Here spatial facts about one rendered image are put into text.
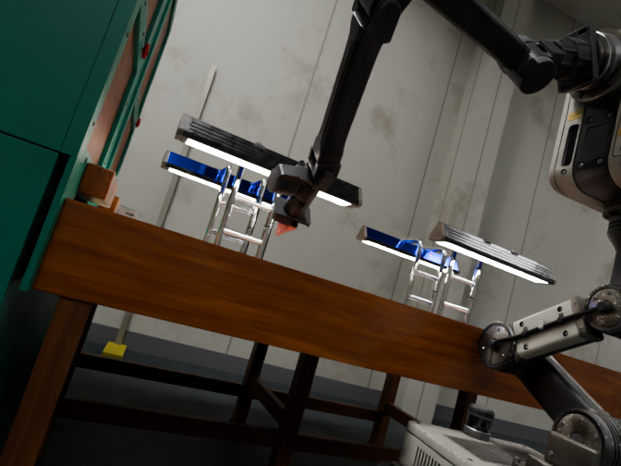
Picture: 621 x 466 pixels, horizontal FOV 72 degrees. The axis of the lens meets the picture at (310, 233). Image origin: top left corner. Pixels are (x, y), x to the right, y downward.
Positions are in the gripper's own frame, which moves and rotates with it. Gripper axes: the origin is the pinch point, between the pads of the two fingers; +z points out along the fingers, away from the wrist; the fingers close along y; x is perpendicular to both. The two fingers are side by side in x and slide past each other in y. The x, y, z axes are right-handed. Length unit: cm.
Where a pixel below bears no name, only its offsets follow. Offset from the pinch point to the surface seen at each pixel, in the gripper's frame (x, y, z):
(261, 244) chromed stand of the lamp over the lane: -19.8, -6.1, 26.6
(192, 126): -27.6, 28.5, -3.1
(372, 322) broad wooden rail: 21.8, -26.7, -0.7
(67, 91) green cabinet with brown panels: 4, 53, -21
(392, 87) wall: -261, -125, 42
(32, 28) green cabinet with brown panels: -3, 62, -27
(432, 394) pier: -58, -212, 169
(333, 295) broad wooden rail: 18.9, -13.6, -3.2
